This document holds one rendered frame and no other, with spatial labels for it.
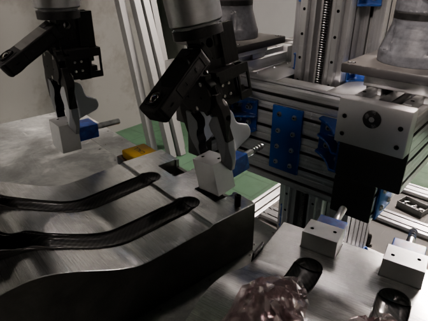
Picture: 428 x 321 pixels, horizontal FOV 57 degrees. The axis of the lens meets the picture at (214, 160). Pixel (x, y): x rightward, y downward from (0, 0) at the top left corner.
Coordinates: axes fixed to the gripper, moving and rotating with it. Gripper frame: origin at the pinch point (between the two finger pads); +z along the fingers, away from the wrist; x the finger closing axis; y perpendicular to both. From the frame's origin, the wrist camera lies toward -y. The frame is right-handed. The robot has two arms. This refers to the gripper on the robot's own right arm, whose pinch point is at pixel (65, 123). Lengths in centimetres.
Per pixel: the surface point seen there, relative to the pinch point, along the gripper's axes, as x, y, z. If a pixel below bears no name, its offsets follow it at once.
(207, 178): -29.6, 10.0, 2.9
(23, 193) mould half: -14.4, -12.8, 3.7
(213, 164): -31.1, 10.0, -0.1
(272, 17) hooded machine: 167, 246, 13
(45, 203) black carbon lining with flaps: -16.9, -10.7, 5.0
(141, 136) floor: 186, 119, 95
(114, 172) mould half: -12.3, 2.8, 6.4
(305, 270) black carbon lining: -48, 12, 10
